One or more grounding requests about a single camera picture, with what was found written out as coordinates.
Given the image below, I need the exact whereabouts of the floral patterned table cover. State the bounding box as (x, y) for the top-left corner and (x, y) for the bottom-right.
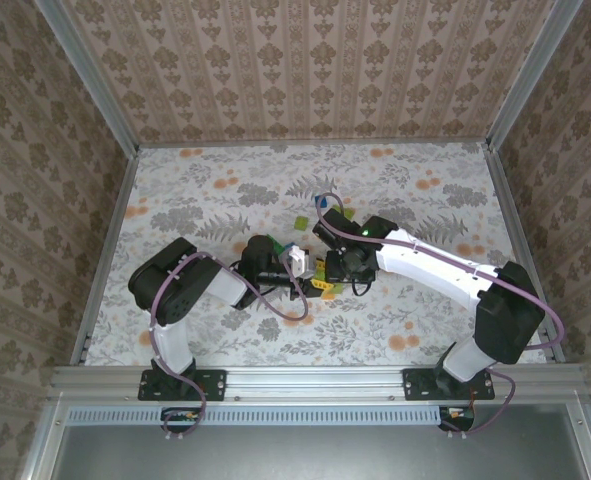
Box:
(82, 142), (549, 366)

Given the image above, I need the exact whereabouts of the grey metal panel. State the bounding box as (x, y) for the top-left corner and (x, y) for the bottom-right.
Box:
(49, 423), (591, 480)

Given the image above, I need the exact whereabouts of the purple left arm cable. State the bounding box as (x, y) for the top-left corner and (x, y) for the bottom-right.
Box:
(147, 252), (310, 442)

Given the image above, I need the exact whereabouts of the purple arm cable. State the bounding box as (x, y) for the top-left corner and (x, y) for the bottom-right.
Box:
(147, 252), (310, 442)
(316, 192), (566, 442)

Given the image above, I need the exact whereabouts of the long aluminium mounting rail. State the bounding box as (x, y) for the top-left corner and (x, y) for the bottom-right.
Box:
(49, 363), (591, 402)

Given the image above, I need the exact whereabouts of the aluminium back rail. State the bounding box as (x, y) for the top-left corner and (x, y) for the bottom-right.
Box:
(137, 137), (491, 150)

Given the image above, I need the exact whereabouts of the grey slotted cable duct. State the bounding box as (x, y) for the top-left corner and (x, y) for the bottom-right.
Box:
(67, 404), (442, 427)

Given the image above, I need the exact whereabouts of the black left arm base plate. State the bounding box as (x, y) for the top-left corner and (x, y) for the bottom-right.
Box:
(138, 368), (227, 402)

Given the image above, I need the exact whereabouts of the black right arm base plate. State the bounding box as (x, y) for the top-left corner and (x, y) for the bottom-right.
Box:
(403, 367), (496, 402)

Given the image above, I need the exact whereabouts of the aluminium side rail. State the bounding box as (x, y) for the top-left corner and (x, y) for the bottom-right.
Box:
(484, 144), (567, 363)
(68, 147), (141, 365)

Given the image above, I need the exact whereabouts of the black cable connector board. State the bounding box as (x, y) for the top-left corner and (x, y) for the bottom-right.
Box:
(161, 406), (202, 435)
(438, 404), (477, 433)

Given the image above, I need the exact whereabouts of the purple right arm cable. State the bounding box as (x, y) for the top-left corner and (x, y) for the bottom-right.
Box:
(316, 192), (566, 442)

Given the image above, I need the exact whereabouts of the aluminium frame post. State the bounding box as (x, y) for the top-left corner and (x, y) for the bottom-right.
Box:
(33, 0), (141, 156)
(484, 0), (587, 151)

